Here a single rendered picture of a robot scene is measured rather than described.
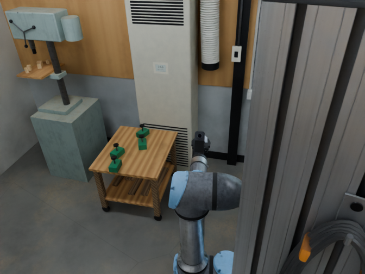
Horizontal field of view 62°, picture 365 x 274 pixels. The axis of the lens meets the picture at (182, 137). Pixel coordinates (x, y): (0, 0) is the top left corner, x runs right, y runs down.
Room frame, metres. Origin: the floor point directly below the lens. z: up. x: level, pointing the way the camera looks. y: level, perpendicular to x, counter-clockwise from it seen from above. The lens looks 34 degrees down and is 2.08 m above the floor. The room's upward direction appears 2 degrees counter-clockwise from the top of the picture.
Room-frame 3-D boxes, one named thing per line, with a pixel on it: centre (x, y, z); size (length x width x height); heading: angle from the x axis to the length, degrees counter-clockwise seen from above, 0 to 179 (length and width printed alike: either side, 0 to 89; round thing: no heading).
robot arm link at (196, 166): (0.96, -0.06, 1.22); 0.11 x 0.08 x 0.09; 173
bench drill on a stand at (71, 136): (2.56, 1.07, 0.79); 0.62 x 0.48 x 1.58; 72
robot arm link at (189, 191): (0.68, -0.03, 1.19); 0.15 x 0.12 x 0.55; 83
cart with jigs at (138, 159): (2.10, 0.40, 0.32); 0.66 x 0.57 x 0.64; 166
